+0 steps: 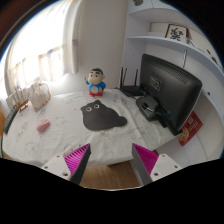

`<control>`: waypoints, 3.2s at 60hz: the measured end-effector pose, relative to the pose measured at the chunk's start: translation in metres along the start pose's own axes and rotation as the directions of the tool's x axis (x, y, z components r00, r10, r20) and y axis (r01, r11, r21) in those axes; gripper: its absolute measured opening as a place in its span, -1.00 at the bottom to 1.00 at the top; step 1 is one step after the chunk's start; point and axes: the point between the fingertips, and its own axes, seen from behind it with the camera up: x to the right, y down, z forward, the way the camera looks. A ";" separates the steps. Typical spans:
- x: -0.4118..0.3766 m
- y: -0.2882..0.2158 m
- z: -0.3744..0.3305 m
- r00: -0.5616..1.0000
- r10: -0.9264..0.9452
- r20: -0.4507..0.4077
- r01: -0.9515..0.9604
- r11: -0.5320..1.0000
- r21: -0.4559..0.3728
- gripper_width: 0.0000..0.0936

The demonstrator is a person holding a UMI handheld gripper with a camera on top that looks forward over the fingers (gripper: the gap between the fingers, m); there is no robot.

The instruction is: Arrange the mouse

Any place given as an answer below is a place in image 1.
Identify black wifi router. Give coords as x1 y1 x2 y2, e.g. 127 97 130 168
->
119 68 144 96

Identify white floral tablecloth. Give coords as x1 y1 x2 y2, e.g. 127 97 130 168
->
3 89 174 167

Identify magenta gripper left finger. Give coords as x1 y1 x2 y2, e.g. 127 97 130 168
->
42 144 91 185

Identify white curtain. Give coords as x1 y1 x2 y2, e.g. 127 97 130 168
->
5 0 84 94

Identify black computer monitor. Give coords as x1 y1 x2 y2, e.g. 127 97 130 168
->
140 54 202 136

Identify white wall shelf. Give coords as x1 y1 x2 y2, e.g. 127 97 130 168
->
122 0 224 88

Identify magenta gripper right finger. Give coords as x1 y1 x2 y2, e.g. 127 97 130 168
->
132 144 182 185

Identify black keyboard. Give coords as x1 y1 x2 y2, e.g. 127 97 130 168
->
3 107 18 134

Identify cartoon boy figurine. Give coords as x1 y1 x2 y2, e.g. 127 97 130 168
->
85 68 106 97

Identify black cat-shaped mouse pad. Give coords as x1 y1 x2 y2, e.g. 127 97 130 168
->
80 100 127 131

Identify pink computer mouse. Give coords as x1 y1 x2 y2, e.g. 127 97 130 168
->
37 119 50 133

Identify framed picture on shelf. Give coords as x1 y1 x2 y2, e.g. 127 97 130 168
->
165 24 187 42

